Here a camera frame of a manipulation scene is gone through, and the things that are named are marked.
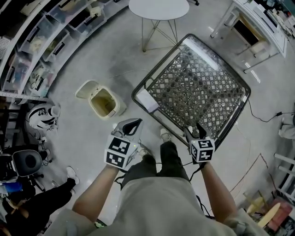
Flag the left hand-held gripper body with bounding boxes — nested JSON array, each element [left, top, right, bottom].
[[104, 133, 141, 173]]

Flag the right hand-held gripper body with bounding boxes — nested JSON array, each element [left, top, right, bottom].
[[188, 137, 216, 165]]

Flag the cream waste bin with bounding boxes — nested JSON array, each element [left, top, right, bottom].
[[75, 79, 127, 119]]

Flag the person's left forearm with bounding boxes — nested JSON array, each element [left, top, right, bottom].
[[71, 165, 126, 223]]

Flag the person's right forearm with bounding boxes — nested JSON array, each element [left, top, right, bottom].
[[201, 160, 239, 223]]

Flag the person's left shoe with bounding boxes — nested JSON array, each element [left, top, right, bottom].
[[137, 146, 153, 157]]

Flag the person's shoe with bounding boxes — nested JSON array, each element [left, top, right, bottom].
[[137, 146, 153, 157], [159, 126, 172, 142]]

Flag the person's right shoe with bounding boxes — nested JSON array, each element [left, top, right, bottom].
[[159, 126, 172, 142]]

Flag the white rectangular box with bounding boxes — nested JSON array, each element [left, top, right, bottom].
[[136, 88, 160, 113]]

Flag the person's black pants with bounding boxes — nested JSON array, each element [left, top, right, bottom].
[[121, 141, 191, 187]]

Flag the woven-top square table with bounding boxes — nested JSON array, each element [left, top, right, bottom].
[[131, 33, 252, 150]]

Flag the person's beige shirt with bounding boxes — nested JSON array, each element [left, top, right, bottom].
[[43, 177, 266, 236]]

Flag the grey pod with black disc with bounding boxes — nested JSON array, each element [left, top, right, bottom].
[[0, 149, 43, 183]]

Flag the yellow wooden board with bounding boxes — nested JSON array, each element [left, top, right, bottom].
[[257, 202, 281, 228]]

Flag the white metal shelving rack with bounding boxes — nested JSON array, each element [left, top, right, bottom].
[[0, 0, 130, 102]]

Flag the rows of clear storage bins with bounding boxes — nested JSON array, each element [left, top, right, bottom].
[[0, 0, 109, 93]]

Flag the white round table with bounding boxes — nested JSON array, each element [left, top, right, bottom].
[[128, 0, 190, 53]]

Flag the white desk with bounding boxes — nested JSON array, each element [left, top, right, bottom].
[[210, 0, 289, 74]]

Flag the black wrist strap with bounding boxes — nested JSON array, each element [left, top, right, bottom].
[[114, 170, 127, 191], [189, 162, 206, 183]]

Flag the black power cable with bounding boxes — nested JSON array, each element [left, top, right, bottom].
[[248, 99, 295, 123]]

